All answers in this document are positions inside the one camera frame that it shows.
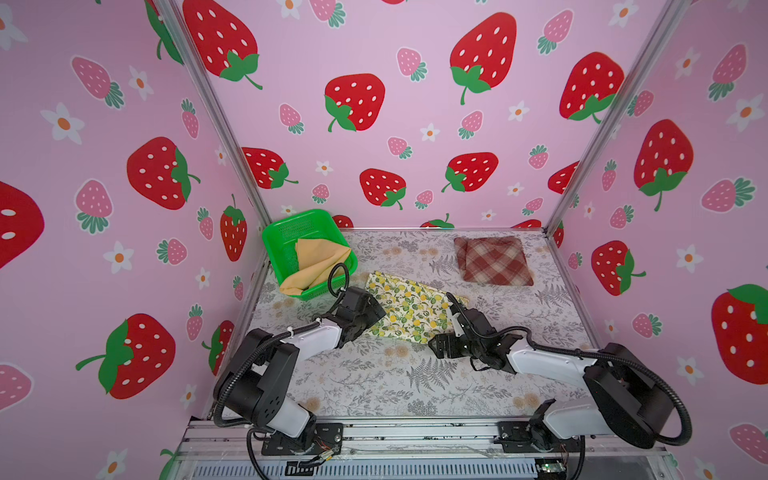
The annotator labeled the yellow lemon print skirt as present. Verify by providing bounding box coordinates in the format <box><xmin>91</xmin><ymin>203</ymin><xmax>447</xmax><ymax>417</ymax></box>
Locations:
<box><xmin>365</xmin><ymin>271</ymin><xmax>455</xmax><ymax>344</ymax></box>

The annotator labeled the red plaid skirt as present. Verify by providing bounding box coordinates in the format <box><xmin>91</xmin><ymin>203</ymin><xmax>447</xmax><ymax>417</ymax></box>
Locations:
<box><xmin>454</xmin><ymin>236</ymin><xmax>534</xmax><ymax>287</ymax></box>

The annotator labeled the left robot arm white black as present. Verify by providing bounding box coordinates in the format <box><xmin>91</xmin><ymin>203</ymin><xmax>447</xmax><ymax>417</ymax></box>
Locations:
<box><xmin>212</xmin><ymin>263</ymin><xmax>385</xmax><ymax>451</ymax></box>

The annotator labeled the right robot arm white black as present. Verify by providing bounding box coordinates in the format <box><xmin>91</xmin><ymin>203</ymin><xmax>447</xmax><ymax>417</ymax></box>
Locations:
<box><xmin>428</xmin><ymin>294</ymin><xmax>693</xmax><ymax>452</ymax></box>

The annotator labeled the tan cloth in basket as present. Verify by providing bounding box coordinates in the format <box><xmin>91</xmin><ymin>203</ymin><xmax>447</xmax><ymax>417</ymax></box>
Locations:
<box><xmin>280</xmin><ymin>238</ymin><xmax>351</xmax><ymax>296</ymax></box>

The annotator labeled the green plastic basket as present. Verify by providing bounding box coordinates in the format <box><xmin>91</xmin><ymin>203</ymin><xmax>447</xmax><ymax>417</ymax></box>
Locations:
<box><xmin>262</xmin><ymin>209</ymin><xmax>357</xmax><ymax>301</ymax></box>

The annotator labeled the green circuit board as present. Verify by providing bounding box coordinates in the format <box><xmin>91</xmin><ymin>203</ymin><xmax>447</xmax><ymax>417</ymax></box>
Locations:
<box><xmin>535</xmin><ymin>459</ymin><xmax>568</xmax><ymax>480</ymax></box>

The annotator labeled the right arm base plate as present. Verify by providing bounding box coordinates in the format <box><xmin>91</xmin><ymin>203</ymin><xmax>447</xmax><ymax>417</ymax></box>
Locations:
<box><xmin>493</xmin><ymin>421</ymin><xmax>581</xmax><ymax>454</ymax></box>

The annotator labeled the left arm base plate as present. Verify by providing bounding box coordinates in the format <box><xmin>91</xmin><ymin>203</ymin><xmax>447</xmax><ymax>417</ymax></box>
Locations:
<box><xmin>261</xmin><ymin>422</ymin><xmax>344</xmax><ymax>456</ymax></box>

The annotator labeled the aluminium mounting rail frame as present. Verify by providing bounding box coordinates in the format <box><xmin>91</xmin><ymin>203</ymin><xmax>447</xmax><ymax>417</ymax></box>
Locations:
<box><xmin>161</xmin><ymin>417</ymin><xmax>683</xmax><ymax>479</ymax></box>

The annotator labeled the left aluminium corner post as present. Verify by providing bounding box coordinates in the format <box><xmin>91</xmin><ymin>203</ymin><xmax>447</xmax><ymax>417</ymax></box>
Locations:
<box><xmin>157</xmin><ymin>0</ymin><xmax>272</xmax><ymax>227</ymax></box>

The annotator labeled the aluminium corner post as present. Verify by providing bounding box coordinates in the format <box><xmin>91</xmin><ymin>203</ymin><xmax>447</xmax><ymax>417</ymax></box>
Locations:
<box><xmin>157</xmin><ymin>0</ymin><xmax>272</xmax><ymax>227</ymax></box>
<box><xmin>544</xmin><ymin>0</ymin><xmax>694</xmax><ymax>235</ymax></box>

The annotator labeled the right aluminium corner post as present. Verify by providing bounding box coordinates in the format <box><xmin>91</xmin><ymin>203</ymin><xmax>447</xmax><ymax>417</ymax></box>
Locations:
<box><xmin>544</xmin><ymin>0</ymin><xmax>694</xmax><ymax>235</ymax></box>

